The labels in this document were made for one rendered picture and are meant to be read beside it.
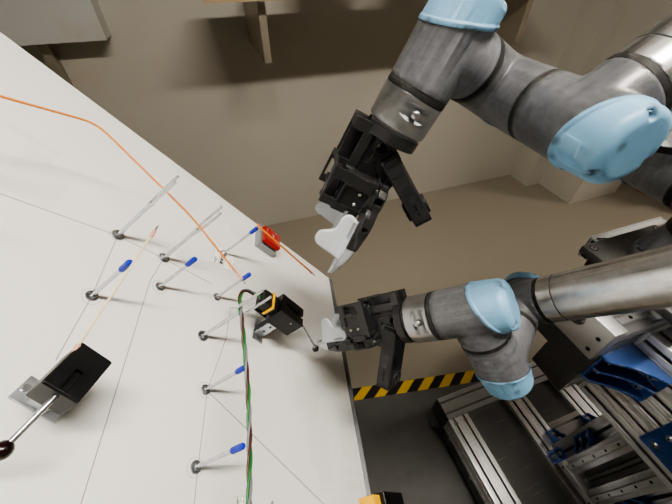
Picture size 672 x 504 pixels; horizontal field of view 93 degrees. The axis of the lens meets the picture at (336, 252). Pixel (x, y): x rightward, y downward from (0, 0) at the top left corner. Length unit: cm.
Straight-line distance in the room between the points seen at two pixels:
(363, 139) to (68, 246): 39
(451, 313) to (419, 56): 32
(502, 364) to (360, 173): 33
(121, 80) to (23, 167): 161
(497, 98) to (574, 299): 31
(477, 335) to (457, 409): 112
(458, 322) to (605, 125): 27
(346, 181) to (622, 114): 26
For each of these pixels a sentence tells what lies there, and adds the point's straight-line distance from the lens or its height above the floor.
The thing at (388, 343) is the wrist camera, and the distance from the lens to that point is 55.
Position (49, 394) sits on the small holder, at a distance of 38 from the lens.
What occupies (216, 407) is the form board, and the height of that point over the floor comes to 116.
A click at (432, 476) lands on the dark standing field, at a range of 171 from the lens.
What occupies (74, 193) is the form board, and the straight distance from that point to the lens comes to 59.
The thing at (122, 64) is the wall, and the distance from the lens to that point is 214.
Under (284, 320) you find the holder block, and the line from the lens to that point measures 58.
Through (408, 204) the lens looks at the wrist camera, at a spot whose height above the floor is 138.
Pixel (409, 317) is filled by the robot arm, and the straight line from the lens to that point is 50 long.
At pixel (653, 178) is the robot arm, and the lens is 85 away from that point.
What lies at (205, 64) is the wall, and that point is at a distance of 210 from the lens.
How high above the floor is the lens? 163
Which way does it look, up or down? 44 degrees down
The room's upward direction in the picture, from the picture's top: straight up
